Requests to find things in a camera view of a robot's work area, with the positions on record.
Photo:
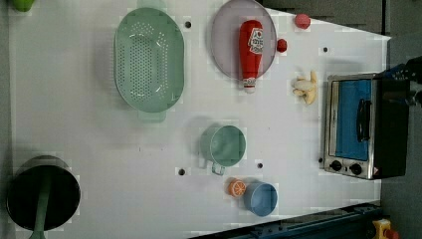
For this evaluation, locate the red ketchup bottle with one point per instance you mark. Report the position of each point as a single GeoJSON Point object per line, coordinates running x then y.
{"type": "Point", "coordinates": [251, 44]}

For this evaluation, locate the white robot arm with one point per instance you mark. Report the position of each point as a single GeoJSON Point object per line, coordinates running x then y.
{"type": "Point", "coordinates": [409, 72]}

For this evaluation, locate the grey round plate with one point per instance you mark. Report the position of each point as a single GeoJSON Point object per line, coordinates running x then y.
{"type": "Point", "coordinates": [225, 36]}

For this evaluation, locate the green measuring cup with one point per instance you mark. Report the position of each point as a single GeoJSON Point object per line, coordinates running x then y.
{"type": "Point", "coordinates": [223, 145]}

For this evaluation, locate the orange slice toy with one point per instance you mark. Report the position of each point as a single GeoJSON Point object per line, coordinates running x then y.
{"type": "Point", "coordinates": [236, 188]}

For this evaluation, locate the blue bowl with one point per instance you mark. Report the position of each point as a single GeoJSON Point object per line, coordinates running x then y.
{"type": "Point", "coordinates": [260, 198]}

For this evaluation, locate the green oval colander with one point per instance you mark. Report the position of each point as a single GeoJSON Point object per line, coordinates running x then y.
{"type": "Point", "coordinates": [148, 62]}

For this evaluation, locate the red strawberry toy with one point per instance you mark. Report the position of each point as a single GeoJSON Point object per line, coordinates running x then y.
{"type": "Point", "coordinates": [282, 45]}

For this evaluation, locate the pink strawberry toy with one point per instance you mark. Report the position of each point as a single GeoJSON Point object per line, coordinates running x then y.
{"type": "Point", "coordinates": [303, 21]}

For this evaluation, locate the silver toaster oven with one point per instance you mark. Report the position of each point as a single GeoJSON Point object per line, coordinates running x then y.
{"type": "Point", "coordinates": [366, 126]}

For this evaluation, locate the green spatula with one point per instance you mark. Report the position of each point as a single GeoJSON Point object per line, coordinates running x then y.
{"type": "Point", "coordinates": [42, 207]}

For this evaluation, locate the black cylindrical container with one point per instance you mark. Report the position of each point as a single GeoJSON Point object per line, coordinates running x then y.
{"type": "Point", "coordinates": [23, 193]}

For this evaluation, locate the yellow red emergency button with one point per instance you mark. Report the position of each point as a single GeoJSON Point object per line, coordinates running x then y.
{"type": "Point", "coordinates": [383, 230]}

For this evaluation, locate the green toy fruit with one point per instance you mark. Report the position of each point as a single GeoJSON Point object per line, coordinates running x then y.
{"type": "Point", "coordinates": [23, 5]}

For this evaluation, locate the blue aluminium frame rail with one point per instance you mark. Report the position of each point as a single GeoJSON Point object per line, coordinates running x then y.
{"type": "Point", "coordinates": [351, 222]}

